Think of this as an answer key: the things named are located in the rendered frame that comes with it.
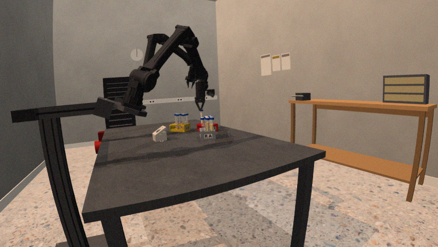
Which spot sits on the red lego plate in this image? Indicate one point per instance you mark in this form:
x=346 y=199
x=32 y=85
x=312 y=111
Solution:
x=200 y=126

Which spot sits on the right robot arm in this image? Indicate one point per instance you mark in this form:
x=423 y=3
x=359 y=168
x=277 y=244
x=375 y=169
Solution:
x=145 y=77

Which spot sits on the yellow tube rack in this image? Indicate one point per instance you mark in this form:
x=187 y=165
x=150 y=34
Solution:
x=187 y=127

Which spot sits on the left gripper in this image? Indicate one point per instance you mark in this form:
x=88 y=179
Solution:
x=190 y=78

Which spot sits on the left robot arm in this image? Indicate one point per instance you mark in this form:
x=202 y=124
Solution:
x=161 y=38

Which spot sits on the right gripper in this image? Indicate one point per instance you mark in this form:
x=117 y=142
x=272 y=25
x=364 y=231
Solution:
x=199 y=100

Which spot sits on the grey tube rack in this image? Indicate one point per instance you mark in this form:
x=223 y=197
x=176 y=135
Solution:
x=207 y=135

